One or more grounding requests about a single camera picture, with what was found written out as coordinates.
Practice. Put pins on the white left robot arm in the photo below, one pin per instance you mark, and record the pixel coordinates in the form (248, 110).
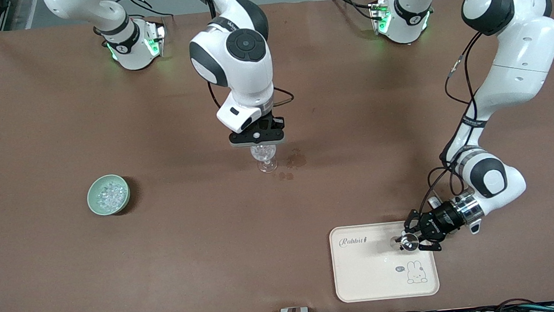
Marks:
(520, 69)

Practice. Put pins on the green ceramic bowl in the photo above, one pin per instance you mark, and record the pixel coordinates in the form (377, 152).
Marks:
(93, 202)

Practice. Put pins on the clear ice cube pile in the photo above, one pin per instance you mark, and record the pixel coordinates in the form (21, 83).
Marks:
(111, 194)

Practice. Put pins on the clear wine glass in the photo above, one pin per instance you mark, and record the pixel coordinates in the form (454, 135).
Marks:
(264, 156)

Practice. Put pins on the cream rabbit print tray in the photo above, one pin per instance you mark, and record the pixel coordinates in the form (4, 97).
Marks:
(367, 273)

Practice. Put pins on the brown table cover sheet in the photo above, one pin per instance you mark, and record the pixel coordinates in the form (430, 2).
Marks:
(215, 257)

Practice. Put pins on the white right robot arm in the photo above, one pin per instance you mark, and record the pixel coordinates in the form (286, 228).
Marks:
(244, 73)

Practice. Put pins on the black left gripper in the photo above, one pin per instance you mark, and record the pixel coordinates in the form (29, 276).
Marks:
(440, 222)

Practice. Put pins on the steel double jigger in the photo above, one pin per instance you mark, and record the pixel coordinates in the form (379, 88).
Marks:
(409, 243)

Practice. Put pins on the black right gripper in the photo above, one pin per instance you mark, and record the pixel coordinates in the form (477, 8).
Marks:
(272, 122)

